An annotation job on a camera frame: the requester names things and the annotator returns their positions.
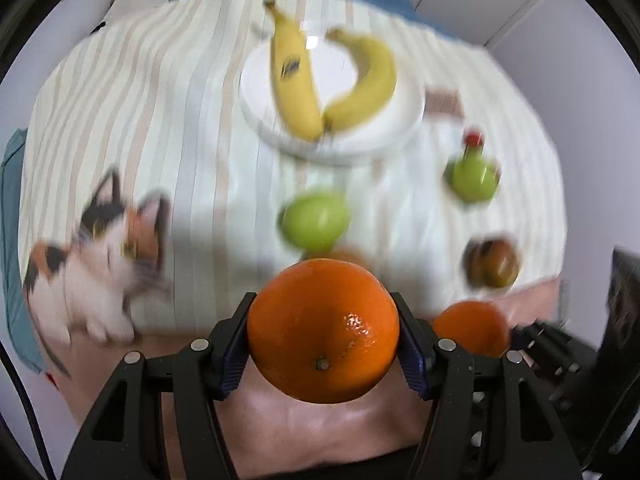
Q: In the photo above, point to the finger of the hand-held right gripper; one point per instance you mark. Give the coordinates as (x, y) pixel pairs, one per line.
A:
(547, 355)

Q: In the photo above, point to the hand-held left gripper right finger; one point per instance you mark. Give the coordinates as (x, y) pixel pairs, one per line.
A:
(412, 355)

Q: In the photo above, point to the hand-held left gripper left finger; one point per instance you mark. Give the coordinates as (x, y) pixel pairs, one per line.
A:
(234, 360)

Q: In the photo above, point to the orange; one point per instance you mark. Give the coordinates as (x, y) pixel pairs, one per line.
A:
(320, 320)
(470, 327)

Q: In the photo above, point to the dark red apple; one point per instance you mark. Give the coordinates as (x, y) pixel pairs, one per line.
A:
(492, 262)

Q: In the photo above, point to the green apple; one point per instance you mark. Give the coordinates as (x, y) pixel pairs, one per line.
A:
(315, 220)
(470, 180)

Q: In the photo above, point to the white plate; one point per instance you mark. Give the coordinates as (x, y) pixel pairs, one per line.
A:
(405, 115)

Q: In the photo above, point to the striped cat print cloth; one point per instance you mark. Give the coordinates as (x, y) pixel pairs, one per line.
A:
(165, 110)

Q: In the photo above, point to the plain yellow banana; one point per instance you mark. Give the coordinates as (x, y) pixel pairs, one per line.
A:
(372, 80)

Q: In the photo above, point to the yellow banana with sticker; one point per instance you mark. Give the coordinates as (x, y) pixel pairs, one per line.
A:
(292, 70)

